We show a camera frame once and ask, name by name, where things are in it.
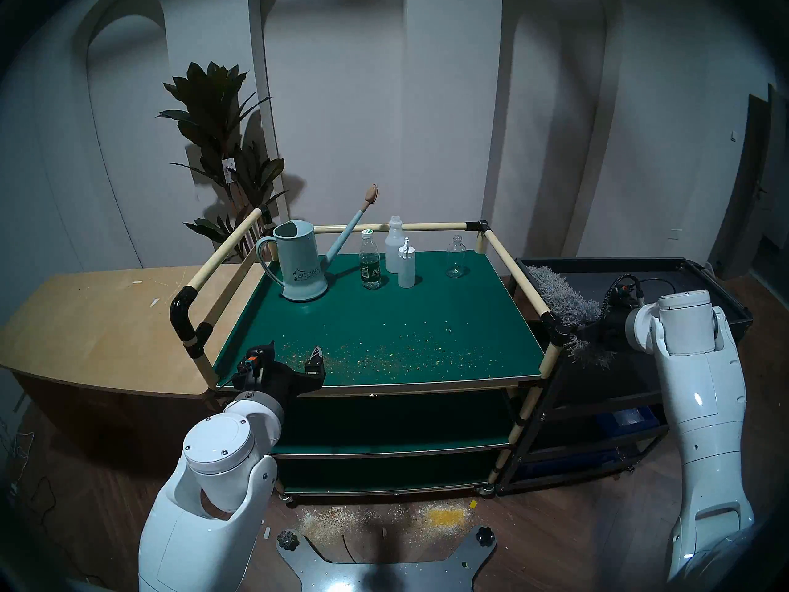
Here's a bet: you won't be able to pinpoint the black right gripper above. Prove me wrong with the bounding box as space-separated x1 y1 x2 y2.
579 306 629 355

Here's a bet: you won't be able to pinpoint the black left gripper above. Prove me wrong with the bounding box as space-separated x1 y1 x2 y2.
234 342 327 406

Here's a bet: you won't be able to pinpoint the grey fluffy duster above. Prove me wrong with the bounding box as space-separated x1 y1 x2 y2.
524 265 617 371

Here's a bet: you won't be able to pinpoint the green shelf cart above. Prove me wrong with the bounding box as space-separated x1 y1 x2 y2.
170 205 565 505

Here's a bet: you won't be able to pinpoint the black utility cart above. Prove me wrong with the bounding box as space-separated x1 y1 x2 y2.
493 257 754 496

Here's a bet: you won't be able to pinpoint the blue storage box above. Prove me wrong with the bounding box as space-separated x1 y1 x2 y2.
595 407 666 432

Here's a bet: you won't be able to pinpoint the light blue watering can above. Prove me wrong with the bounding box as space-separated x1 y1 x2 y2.
255 184 379 303

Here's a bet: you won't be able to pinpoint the green label water bottle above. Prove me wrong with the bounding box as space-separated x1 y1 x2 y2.
359 229 383 290

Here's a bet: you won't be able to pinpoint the white pump bottle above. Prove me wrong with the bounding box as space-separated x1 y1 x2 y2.
398 238 417 289

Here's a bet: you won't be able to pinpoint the white opaque plastic bottle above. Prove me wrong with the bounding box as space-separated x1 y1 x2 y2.
385 216 406 274

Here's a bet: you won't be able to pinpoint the clear glass bottle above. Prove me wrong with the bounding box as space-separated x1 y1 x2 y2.
446 234 467 279

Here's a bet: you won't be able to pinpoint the dark brown door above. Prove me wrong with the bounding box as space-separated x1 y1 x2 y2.
709 84 789 280

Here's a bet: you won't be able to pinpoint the light wooden table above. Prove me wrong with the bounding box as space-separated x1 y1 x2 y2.
0 263 266 474

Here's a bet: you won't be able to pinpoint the dark green potted plant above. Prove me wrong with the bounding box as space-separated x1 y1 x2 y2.
156 61 289 261

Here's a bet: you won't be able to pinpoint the black coiled gripper cable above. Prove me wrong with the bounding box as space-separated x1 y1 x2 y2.
607 274 679 309

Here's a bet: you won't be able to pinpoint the grey metal robot base plate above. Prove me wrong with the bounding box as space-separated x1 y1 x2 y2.
276 526 497 592

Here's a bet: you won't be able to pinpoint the thin floor cables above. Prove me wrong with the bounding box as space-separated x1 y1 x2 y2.
0 412 56 530

